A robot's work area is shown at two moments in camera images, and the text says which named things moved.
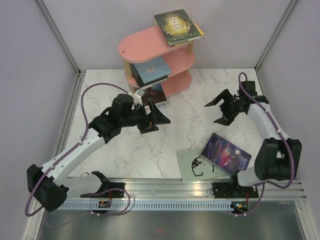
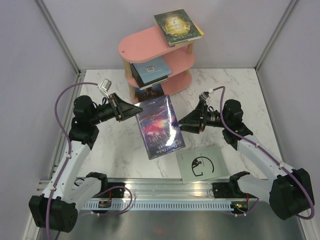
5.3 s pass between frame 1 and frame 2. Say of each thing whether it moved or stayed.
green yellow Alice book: stayed
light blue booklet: stayed
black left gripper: moved
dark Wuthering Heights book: stayed
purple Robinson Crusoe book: moved
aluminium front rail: stayed
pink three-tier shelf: stayed
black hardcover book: stayed
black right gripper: moved
